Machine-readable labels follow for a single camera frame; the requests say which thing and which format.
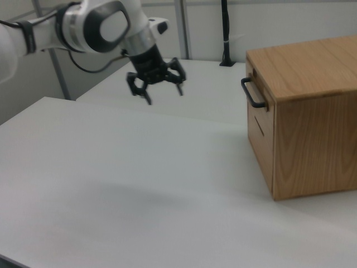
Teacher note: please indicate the wooden drawer with slot grip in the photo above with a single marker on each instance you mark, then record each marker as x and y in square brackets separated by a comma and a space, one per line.
[260, 150]

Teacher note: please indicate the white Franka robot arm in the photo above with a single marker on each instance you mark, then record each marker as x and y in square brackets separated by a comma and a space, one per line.
[83, 25]

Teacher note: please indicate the black camera pole mount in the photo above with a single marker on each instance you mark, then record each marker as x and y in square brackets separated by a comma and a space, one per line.
[225, 28]

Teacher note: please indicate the grey metal frame post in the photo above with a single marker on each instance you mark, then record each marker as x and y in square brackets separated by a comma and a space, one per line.
[60, 75]
[182, 28]

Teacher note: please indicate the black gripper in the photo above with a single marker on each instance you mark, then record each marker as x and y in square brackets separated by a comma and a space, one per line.
[149, 68]

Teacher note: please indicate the wooden cabinet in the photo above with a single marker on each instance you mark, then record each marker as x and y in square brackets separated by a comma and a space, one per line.
[312, 139]

